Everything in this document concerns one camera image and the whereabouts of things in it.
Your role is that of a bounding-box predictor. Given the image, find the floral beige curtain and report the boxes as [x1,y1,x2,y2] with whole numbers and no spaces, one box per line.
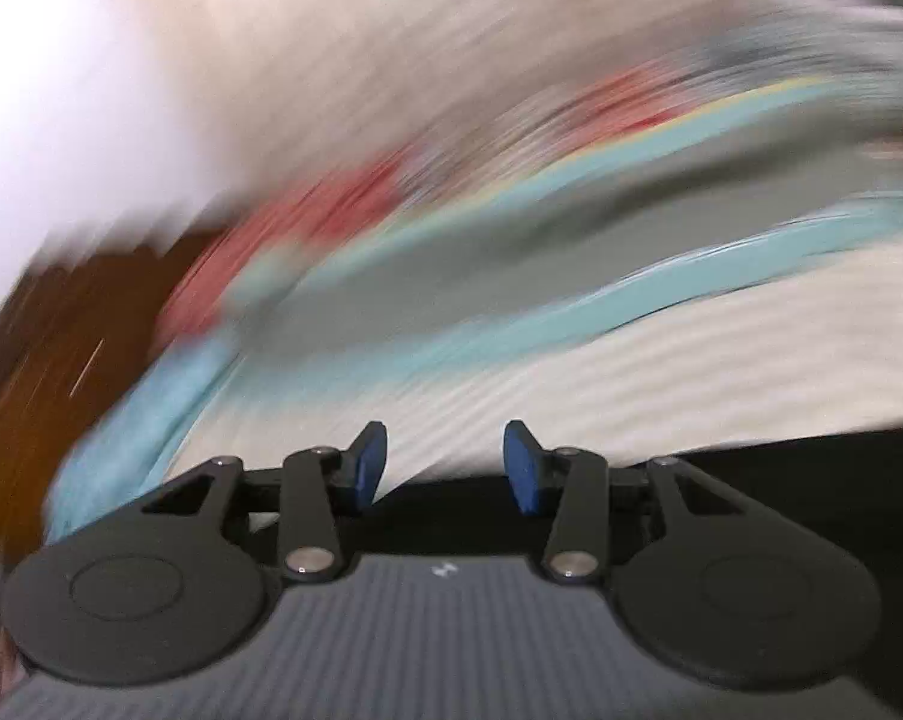
[119,0,903,189]

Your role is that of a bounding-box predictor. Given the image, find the carved brown wooden headboard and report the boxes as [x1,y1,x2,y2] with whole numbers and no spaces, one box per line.
[0,229,233,578]

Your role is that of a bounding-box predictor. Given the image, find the red floral quilt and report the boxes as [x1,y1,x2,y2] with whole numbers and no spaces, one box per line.
[155,64,702,348]

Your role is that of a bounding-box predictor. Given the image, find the patterned teal beige bedsheet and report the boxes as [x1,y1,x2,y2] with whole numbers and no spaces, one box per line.
[44,75,903,539]

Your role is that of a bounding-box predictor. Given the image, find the black pants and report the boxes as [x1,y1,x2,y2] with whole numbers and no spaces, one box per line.
[362,427,903,709]

